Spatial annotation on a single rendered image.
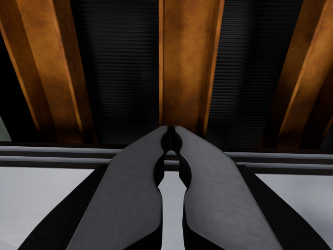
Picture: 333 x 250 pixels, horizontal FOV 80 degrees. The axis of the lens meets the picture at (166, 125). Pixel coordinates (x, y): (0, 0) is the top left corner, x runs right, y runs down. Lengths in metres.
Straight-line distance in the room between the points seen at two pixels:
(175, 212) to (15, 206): 0.21
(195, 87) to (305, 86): 0.18
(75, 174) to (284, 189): 0.24
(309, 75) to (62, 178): 0.40
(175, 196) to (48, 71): 0.29
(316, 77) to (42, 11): 0.44
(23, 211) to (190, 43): 0.33
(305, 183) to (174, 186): 0.15
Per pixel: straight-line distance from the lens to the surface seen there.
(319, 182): 0.29
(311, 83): 0.42
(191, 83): 0.35
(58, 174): 0.27
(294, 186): 0.28
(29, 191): 0.31
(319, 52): 0.41
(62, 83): 0.39
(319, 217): 0.35
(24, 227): 0.38
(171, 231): 0.32
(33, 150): 0.29
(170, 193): 0.25
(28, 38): 0.40
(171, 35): 0.33
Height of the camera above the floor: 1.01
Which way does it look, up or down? 59 degrees down
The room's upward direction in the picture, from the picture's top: 178 degrees counter-clockwise
